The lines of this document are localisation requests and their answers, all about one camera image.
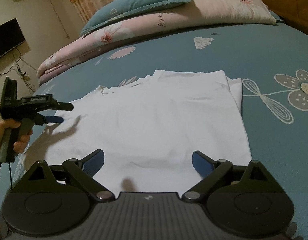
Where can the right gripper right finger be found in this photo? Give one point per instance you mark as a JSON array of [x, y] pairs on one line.
[[242, 200]]

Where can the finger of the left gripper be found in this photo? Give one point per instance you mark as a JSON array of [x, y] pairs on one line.
[[53, 119], [63, 106]]

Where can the person's left hand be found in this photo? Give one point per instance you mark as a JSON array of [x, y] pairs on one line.
[[20, 145]]

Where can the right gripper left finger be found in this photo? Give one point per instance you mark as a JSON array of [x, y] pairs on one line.
[[50, 200]]

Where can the pink floral folded quilt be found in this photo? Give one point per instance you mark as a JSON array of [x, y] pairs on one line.
[[195, 13]]

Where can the wall-mounted black television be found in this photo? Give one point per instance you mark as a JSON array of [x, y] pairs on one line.
[[11, 36]]

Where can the white long-sleeve shirt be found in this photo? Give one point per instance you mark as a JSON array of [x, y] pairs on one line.
[[149, 129]]

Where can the teal floral bed sheet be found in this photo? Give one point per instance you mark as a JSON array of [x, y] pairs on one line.
[[272, 63]]

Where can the teal pillow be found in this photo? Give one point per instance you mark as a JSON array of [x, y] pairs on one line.
[[122, 9]]

